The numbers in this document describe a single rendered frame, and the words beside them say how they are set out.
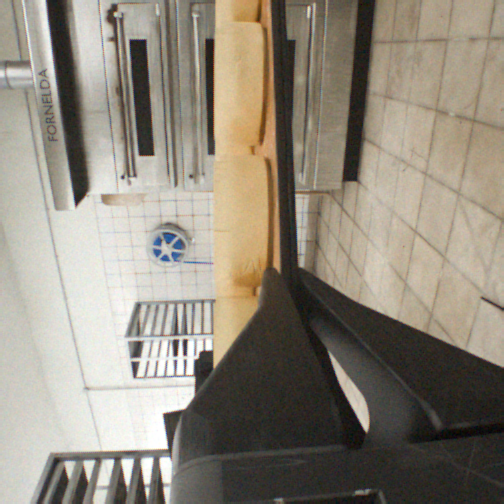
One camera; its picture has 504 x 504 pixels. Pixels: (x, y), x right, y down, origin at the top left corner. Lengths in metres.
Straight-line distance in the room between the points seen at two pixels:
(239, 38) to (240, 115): 0.03
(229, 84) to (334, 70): 2.69
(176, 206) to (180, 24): 1.80
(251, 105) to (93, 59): 2.67
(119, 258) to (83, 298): 0.61
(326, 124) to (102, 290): 2.78
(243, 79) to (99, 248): 4.12
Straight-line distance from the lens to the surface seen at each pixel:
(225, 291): 0.21
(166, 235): 3.97
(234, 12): 0.20
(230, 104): 0.16
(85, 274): 4.43
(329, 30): 2.84
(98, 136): 2.86
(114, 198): 3.99
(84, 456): 2.21
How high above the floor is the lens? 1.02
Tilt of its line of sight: 5 degrees down
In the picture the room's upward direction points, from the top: 92 degrees counter-clockwise
